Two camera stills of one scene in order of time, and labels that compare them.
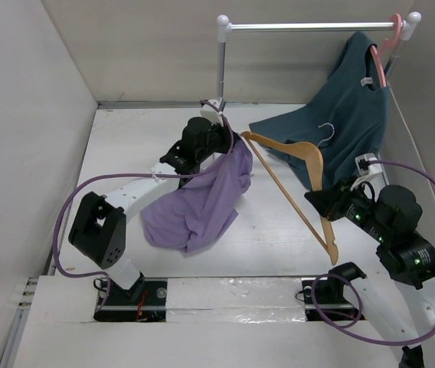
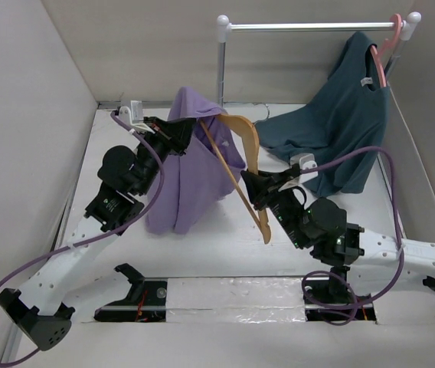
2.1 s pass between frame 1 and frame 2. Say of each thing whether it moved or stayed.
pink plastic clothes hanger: stayed
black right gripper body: moved
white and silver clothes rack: stayed
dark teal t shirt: stayed
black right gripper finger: moved
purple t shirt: moved
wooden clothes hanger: moved
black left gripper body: moved
